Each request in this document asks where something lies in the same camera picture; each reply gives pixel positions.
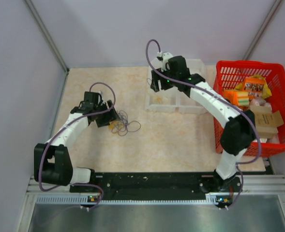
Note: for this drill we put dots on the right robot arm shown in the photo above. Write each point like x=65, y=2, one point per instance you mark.
x=238, y=126

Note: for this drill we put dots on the white cable duct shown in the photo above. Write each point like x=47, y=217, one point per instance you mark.
x=87, y=200

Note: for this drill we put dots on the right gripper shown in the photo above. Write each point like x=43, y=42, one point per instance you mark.
x=156, y=77

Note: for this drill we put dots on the orange snack package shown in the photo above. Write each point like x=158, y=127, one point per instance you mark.
x=253, y=86

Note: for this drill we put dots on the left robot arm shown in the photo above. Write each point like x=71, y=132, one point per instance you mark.
x=52, y=162

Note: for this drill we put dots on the brown cardboard box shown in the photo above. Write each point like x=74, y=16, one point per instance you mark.
x=266, y=122

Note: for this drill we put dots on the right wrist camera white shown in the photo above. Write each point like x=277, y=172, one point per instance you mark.
x=163, y=57

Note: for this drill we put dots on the pink wrapped roll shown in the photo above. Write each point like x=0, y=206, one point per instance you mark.
x=260, y=102

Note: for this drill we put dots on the corner aluminium post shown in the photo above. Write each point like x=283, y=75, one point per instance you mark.
x=46, y=35
x=262, y=29

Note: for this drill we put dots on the left corner aluminium post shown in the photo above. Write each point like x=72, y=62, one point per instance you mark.
x=46, y=35

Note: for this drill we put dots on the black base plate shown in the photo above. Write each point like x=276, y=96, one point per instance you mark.
x=162, y=185

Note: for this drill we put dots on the orange sponge pack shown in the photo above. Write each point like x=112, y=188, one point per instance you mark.
x=236, y=97

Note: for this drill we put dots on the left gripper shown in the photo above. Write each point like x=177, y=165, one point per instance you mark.
x=110, y=116

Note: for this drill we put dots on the clear plastic compartment tray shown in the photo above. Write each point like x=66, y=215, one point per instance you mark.
x=172, y=100

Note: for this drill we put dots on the yellow snack bag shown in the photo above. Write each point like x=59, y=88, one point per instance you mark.
x=266, y=91

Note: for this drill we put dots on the right corner aluminium post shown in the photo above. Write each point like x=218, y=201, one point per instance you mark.
x=262, y=29

